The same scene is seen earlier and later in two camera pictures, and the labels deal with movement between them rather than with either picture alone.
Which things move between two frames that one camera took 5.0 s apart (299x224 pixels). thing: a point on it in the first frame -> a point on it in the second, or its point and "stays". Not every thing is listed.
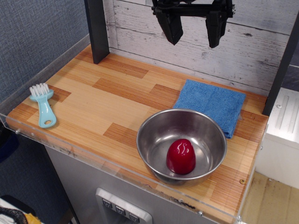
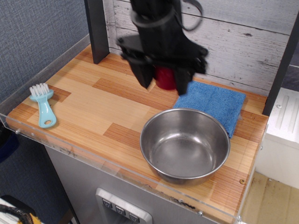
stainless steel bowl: (204, 132) stays
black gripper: (168, 13) -> (161, 40)
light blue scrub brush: (41, 94) stays
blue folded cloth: (225, 106) stays
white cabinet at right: (278, 154) stays
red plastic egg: (181, 157) -> (165, 78)
